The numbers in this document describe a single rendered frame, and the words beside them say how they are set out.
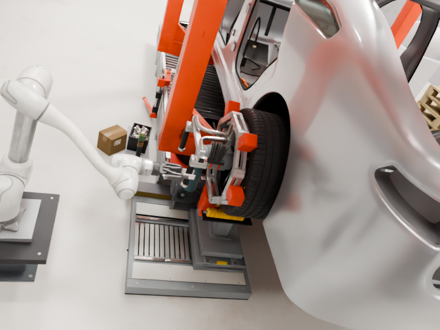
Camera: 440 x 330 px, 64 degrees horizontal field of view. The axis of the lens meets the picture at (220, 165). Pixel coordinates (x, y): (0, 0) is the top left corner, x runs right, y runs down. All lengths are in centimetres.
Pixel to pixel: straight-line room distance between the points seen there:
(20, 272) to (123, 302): 62
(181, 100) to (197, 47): 37
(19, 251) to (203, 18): 162
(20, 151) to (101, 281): 92
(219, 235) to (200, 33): 133
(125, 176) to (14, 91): 58
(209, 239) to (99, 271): 74
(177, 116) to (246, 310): 138
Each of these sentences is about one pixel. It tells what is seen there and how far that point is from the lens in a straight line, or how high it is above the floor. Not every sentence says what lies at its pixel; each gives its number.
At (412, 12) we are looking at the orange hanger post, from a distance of 507.
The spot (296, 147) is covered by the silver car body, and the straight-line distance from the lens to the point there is 173.
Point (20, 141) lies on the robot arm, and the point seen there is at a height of 77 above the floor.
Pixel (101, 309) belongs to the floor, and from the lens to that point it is 231.
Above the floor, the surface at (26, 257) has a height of 30.
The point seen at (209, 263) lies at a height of 17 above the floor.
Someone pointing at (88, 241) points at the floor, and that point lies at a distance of 258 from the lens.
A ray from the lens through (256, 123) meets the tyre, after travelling 192.
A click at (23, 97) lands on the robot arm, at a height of 113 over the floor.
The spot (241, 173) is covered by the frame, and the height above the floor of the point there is 96.
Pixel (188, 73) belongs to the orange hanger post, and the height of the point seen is 115.
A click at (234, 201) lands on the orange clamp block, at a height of 85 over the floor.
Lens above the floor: 201
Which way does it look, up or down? 34 degrees down
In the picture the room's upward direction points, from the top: 22 degrees clockwise
